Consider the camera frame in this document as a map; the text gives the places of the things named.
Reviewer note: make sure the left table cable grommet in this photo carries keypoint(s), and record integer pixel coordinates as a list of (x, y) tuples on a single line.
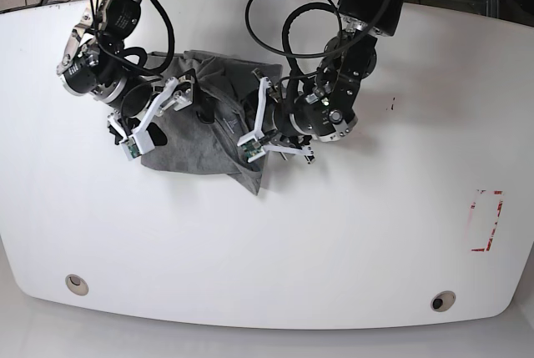
[(76, 285)]

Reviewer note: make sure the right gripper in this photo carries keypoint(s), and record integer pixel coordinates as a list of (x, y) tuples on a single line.
[(147, 100)]

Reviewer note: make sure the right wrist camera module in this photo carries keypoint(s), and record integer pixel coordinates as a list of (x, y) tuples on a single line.
[(137, 145)]

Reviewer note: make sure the red tape rectangle marking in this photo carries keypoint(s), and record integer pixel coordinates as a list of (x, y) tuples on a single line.
[(483, 219)]

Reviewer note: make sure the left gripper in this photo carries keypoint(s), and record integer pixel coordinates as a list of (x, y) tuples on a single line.
[(266, 120)]

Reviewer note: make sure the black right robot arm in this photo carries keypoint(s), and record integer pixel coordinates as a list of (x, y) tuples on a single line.
[(97, 62)]

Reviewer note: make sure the grey t-shirt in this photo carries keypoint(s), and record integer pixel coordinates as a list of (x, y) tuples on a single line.
[(206, 149)]

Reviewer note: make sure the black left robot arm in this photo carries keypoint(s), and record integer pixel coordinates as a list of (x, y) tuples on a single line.
[(302, 107)]

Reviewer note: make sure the table cable grommet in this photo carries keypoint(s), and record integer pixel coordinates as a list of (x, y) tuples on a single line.
[(76, 285), (443, 301)]

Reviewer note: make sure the right table cable grommet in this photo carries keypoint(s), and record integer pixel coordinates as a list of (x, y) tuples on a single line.
[(443, 301)]

